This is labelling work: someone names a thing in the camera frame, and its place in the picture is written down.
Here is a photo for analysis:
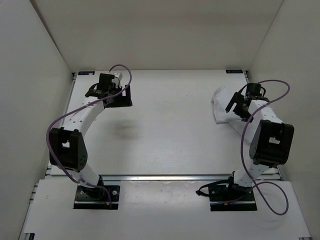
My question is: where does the white skirt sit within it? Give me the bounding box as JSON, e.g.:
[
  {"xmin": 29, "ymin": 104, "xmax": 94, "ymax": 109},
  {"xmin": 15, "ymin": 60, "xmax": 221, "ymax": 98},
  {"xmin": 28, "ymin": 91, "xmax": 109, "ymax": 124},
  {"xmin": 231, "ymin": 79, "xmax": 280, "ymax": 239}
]
[{"xmin": 211, "ymin": 87, "xmax": 246, "ymax": 136}]

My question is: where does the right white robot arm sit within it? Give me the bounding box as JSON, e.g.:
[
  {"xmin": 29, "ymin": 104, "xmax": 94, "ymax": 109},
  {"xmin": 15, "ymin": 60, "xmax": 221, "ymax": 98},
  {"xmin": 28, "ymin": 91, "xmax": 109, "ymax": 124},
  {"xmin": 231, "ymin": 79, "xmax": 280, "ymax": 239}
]
[{"xmin": 224, "ymin": 83, "xmax": 295, "ymax": 200}]

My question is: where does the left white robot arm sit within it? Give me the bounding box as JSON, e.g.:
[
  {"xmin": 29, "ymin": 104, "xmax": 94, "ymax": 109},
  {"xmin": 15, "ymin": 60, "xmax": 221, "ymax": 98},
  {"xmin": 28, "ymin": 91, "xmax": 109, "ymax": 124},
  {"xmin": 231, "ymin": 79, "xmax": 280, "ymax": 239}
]
[{"xmin": 48, "ymin": 72, "xmax": 133, "ymax": 199}]

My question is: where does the right blue label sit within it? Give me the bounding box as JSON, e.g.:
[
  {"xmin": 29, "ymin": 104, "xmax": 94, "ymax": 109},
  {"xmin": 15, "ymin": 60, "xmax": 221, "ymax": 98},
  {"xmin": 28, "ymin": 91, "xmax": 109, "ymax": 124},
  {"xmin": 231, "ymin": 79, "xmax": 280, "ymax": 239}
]
[{"xmin": 225, "ymin": 69, "xmax": 243, "ymax": 74}]

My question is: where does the blue label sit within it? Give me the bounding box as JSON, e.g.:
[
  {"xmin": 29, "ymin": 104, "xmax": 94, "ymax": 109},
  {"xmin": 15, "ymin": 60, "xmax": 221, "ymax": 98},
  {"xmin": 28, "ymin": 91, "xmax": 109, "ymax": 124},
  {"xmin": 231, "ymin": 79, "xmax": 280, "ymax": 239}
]
[
  {"xmin": 77, "ymin": 71, "xmax": 95, "ymax": 76},
  {"xmin": 225, "ymin": 69, "xmax": 243, "ymax": 74}
]

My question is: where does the left blue label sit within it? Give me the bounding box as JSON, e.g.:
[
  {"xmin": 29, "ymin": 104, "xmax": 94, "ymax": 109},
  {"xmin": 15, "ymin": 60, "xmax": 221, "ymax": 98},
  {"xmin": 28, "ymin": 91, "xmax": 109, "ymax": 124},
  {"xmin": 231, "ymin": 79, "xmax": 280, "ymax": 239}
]
[{"xmin": 77, "ymin": 71, "xmax": 95, "ymax": 76}]

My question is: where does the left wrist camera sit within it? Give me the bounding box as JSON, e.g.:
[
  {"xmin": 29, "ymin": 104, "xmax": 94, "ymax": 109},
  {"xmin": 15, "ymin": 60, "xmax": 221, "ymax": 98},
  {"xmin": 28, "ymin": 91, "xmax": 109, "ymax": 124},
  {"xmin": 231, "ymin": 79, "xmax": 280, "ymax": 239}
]
[{"xmin": 110, "ymin": 72, "xmax": 123, "ymax": 81}]

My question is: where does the aluminium rail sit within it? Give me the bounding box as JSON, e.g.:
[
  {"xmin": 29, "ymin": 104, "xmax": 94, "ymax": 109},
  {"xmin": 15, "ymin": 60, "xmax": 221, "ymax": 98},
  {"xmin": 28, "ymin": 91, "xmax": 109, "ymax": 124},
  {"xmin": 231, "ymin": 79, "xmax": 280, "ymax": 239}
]
[{"xmin": 102, "ymin": 174, "xmax": 230, "ymax": 182}]

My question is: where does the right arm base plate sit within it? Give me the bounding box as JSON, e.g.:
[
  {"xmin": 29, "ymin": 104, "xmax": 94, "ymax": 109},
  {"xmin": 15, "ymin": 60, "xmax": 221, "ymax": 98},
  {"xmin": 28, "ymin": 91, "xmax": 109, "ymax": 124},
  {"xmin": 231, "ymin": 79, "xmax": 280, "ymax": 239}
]
[{"xmin": 195, "ymin": 180, "xmax": 258, "ymax": 212}]

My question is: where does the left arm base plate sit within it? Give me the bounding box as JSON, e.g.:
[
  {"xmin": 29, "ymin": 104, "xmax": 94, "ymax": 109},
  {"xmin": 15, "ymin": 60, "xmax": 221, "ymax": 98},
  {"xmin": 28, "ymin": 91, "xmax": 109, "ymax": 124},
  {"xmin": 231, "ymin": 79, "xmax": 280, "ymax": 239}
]
[{"xmin": 73, "ymin": 185, "xmax": 121, "ymax": 210}]

